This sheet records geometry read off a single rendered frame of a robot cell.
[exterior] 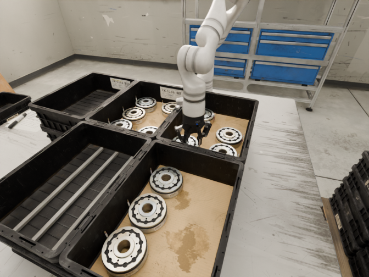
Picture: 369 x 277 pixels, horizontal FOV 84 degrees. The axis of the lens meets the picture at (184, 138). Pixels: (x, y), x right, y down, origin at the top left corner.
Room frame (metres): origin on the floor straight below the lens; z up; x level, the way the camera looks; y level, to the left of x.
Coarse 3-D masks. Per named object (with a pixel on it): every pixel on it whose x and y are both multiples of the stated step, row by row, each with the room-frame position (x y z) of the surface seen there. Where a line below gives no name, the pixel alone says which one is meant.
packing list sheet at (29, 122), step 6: (30, 114) 1.03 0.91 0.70; (36, 114) 1.03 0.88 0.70; (12, 120) 0.97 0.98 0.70; (24, 120) 0.97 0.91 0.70; (30, 120) 0.97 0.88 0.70; (36, 120) 0.97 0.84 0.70; (6, 126) 0.91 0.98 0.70; (18, 126) 0.91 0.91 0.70; (24, 126) 0.91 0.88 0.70; (30, 126) 0.91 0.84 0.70; (36, 126) 0.91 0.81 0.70
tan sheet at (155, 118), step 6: (156, 102) 0.94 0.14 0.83; (156, 108) 0.88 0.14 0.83; (150, 114) 0.83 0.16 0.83; (156, 114) 0.83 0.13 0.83; (150, 120) 0.78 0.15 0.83; (156, 120) 0.78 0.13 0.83; (162, 120) 0.78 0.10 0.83; (138, 126) 0.73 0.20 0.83; (144, 126) 0.73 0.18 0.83; (156, 126) 0.73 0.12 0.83
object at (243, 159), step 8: (224, 96) 0.83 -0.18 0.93; (232, 96) 0.82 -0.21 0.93; (256, 104) 0.75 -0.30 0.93; (176, 112) 0.69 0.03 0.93; (256, 112) 0.69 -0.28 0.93; (160, 136) 0.54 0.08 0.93; (248, 136) 0.53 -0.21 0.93; (176, 144) 0.50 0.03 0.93; (184, 144) 0.50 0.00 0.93; (248, 144) 0.50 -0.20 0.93; (208, 152) 0.46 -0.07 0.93; (216, 152) 0.46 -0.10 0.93; (240, 160) 0.42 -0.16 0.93
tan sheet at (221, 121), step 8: (216, 120) 0.78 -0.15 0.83; (224, 120) 0.78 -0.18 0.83; (232, 120) 0.78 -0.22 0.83; (240, 120) 0.78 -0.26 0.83; (248, 120) 0.78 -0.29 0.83; (216, 128) 0.72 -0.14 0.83; (240, 128) 0.72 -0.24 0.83; (208, 136) 0.66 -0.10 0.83; (208, 144) 0.61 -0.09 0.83; (240, 152) 0.56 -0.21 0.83
